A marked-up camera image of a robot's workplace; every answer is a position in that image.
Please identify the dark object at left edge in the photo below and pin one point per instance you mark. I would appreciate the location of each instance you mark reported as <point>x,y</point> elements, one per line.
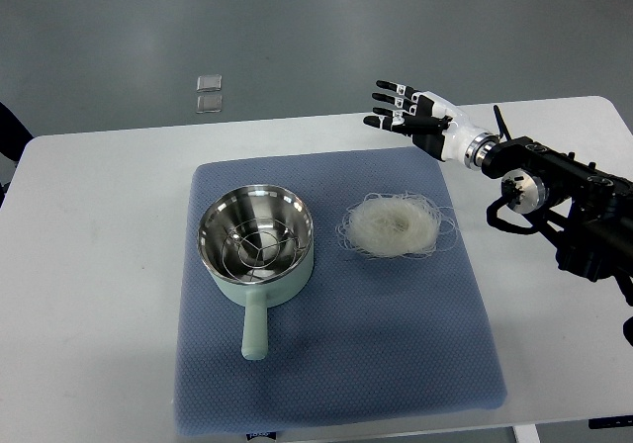
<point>14,135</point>

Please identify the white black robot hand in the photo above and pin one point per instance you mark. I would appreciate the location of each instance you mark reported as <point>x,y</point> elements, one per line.
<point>436,126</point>

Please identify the white table leg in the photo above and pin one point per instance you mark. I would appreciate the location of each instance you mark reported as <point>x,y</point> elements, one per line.
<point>525,431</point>

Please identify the upper clear floor plate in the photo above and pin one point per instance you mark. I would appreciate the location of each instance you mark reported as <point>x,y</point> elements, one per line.
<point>209,83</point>

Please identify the white vermicelli noodle nest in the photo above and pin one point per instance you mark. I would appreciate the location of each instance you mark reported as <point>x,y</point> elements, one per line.
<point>390,226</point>

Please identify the clear floor plate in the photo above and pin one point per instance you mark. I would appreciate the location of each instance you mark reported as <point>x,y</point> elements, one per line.
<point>209,103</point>
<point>209,83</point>

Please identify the mint green steel pot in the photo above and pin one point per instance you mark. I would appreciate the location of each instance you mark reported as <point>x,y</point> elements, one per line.
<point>246,203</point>

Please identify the blue textured mat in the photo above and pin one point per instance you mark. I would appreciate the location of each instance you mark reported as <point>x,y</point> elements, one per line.
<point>365,339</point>

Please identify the lower clear floor plate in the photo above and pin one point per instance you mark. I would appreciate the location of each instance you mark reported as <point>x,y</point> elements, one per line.
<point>209,103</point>

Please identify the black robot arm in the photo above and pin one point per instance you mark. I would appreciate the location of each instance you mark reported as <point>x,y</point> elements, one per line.
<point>586,214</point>

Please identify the wire steamer rack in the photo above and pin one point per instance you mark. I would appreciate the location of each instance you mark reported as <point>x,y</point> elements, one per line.
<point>259,250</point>

